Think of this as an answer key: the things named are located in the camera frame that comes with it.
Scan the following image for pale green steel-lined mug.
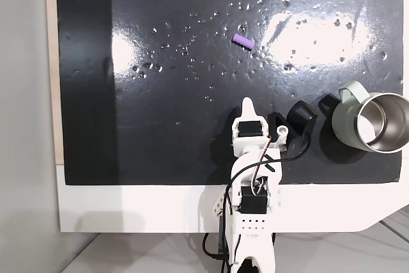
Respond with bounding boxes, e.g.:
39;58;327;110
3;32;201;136
330;80;409;154

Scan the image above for purple pen grip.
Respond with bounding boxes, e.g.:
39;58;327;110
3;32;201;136
232;33;254;51

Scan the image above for black glossy mat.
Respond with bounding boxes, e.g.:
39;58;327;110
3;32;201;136
55;0;405;187

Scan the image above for light wooden board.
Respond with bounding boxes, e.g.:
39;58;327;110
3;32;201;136
44;0;65;166

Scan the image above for thin black camera cable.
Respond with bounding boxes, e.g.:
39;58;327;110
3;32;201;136
222;126;313;267

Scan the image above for red white black servo wire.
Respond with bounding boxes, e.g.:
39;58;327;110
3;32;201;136
250;137;273;196

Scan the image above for black power cable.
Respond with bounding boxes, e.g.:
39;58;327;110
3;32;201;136
202;231;231;262

